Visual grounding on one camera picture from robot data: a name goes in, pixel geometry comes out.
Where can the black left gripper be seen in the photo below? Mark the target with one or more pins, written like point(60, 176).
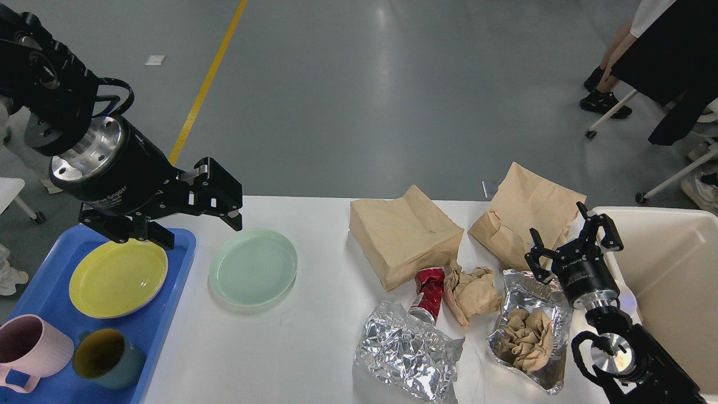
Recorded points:
point(116, 170)

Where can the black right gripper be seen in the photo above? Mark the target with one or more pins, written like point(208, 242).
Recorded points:
point(580, 265)

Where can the mint green plate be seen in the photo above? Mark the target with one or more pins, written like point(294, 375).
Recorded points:
point(253, 268)

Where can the dark teal mug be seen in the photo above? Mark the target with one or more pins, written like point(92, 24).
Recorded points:
point(107, 358)

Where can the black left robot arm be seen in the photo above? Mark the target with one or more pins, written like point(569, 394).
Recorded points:
point(63, 95)

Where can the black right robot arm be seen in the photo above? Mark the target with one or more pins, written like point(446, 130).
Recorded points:
point(621, 357)

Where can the white paper cup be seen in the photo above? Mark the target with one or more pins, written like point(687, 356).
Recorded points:
point(626, 300)

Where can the right brown paper bag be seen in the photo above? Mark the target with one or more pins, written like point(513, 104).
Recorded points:
point(525, 200)

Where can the brown paper bag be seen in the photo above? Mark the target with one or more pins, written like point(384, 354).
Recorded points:
point(401, 236)
point(525, 200)

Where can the yellow plate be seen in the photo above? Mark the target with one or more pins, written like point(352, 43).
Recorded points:
point(115, 280)

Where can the foil bag with paper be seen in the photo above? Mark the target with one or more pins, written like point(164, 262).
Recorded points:
point(531, 333)

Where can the beige plastic bin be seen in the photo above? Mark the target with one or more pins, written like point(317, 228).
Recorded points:
point(669, 263)

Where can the crumpled brown paper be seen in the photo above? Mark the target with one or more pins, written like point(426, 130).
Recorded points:
point(468, 294)

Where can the white sneaker at right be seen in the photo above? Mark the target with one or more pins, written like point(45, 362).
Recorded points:
point(701, 184)

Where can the white sneaker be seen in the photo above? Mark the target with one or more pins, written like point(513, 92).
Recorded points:
point(10, 277)
point(701, 184)

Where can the blue plastic tray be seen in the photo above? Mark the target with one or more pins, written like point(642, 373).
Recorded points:
point(47, 296)

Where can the crushed red can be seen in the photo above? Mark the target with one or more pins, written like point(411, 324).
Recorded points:
point(430, 288)

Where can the white table at left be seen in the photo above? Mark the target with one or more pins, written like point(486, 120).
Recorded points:
point(10, 192)

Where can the white sneaker at left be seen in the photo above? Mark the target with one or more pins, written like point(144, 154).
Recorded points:
point(10, 277)

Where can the left brown paper bag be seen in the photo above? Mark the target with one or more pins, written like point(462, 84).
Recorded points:
point(401, 236)

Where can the person with black shoes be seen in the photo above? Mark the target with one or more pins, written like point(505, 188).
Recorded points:
point(601, 81)

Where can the person in grey trousers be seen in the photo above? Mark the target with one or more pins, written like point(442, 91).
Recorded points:
point(13, 138)

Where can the pink mug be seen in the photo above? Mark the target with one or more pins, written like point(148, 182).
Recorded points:
point(34, 347)

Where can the crumpled foil sheet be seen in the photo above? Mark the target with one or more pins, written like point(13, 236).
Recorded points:
point(402, 351)

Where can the black jacket on chair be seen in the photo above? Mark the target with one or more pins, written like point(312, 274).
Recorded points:
point(674, 59)

